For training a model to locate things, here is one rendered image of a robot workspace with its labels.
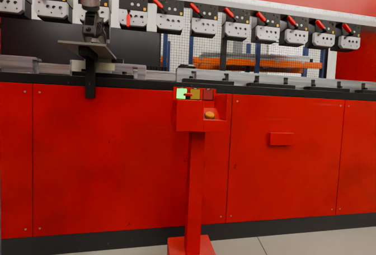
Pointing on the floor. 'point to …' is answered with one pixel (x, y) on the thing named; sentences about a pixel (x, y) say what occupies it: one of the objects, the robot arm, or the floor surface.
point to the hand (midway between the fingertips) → (97, 50)
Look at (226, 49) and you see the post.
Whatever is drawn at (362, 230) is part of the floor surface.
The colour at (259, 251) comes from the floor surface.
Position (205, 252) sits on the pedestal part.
